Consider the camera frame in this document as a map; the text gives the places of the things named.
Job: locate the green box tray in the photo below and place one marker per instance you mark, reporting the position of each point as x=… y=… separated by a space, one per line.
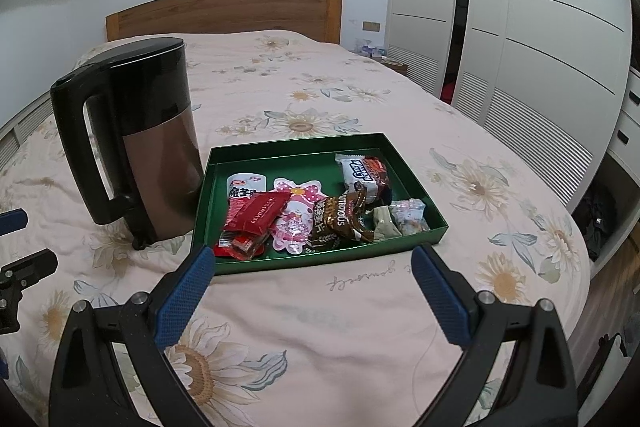
x=300 y=157

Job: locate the white drawer unit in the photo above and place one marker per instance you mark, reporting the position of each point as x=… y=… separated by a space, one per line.
x=630 y=122

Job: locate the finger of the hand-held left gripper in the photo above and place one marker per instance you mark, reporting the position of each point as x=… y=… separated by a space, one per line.
x=12 y=223
x=35 y=264

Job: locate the clear pink striped snack packet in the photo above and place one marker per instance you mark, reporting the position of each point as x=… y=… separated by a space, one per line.
x=410 y=217

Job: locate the white wardrobe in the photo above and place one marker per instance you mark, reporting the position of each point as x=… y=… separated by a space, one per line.
x=550 y=57

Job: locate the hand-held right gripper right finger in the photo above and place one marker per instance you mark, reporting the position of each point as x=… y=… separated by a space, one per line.
x=442 y=297

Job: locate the floral pink quilt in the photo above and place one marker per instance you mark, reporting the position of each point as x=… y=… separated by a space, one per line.
x=350 y=307

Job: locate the white blue cookie packet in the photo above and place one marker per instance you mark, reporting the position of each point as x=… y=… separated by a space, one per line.
x=357 y=172

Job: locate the wooden nightstand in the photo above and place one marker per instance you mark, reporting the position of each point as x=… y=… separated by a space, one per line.
x=397 y=67

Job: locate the olive green snack packet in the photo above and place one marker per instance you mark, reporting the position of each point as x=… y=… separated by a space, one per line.
x=385 y=222

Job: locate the pink cartoon character packet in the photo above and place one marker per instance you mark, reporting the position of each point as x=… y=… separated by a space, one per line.
x=295 y=222

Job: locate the small red box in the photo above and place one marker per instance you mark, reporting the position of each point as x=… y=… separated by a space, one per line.
x=246 y=245

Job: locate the brown wall switch plate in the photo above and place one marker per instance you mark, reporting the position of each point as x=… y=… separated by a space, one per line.
x=371 y=26

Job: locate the brown black electric kettle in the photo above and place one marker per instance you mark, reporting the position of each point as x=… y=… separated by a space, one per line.
x=155 y=157

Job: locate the white slatted panel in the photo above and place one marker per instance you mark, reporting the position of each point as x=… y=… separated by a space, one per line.
x=25 y=122

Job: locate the long red white snack packet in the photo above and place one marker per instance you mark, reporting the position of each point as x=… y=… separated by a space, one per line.
x=245 y=184

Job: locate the dark cloth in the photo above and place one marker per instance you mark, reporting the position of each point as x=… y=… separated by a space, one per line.
x=600 y=217

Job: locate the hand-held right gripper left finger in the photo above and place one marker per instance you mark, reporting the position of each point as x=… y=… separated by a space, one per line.
x=185 y=297

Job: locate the wooden headboard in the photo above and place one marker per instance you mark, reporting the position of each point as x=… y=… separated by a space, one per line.
x=225 y=9

